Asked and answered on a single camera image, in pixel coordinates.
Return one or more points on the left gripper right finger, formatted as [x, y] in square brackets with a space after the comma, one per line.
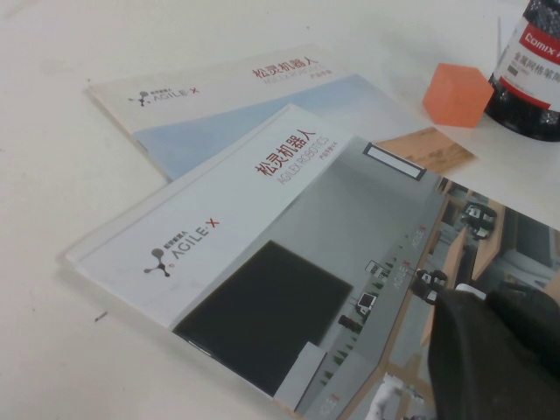
[538, 332]

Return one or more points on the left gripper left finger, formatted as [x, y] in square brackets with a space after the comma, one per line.
[472, 372]

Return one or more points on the black mesh pen holder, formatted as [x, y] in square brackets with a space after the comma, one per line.
[529, 79]

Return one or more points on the office photo brochure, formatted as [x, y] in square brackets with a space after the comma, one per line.
[271, 227]

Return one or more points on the orange rectangular block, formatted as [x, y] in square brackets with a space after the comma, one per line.
[455, 96]

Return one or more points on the blue and white brochure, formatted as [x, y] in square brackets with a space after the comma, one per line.
[210, 114]

